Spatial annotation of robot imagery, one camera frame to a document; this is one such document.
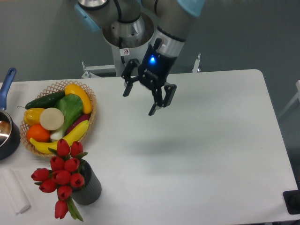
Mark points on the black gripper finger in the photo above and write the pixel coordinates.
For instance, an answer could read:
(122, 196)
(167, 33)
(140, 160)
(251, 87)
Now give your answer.
(126, 75)
(162, 96)

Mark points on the green lettuce leaf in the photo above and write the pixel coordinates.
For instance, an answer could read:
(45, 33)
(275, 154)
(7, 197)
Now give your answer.
(71, 106)

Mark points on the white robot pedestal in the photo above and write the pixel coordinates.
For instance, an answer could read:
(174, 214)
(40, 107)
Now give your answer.
(129, 40)

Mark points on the black device at table edge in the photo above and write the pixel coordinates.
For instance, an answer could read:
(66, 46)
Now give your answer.
(292, 201)

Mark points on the green cucumber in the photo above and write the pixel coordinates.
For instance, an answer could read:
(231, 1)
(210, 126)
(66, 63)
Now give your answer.
(46, 101)

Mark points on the beige round onion slice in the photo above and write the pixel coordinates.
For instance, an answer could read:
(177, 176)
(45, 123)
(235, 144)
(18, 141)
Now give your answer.
(51, 119)

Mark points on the white frame at right edge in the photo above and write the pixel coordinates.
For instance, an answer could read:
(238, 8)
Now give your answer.
(291, 105)

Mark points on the dark grey ribbed vase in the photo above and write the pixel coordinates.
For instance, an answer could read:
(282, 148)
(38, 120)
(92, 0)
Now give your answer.
(92, 187)

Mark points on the red tulip bouquet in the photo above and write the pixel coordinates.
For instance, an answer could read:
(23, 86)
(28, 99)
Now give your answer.
(65, 177)

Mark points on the purple eggplant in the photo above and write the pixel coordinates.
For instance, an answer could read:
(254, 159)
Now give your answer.
(79, 120)

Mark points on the yellow banana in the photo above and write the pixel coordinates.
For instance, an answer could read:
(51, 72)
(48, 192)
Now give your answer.
(75, 135)

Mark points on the dark pot with blue handle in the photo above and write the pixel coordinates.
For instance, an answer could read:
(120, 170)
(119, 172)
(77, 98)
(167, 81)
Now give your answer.
(9, 132)

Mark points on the white rolled cloth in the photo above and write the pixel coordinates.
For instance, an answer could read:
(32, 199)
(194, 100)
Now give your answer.
(14, 192)

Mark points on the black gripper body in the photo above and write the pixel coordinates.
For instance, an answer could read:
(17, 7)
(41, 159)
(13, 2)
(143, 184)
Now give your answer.
(155, 67)

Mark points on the white metal base frame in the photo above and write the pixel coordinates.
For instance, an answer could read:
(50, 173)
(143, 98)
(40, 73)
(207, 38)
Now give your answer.
(110, 71)

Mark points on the yellow bell pepper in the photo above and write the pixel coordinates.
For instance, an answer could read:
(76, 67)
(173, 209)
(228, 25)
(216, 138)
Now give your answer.
(32, 116)

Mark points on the orange fruit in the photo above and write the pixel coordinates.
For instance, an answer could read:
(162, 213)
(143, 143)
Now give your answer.
(38, 133)

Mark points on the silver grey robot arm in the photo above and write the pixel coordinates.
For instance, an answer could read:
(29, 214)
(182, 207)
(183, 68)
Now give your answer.
(172, 19)

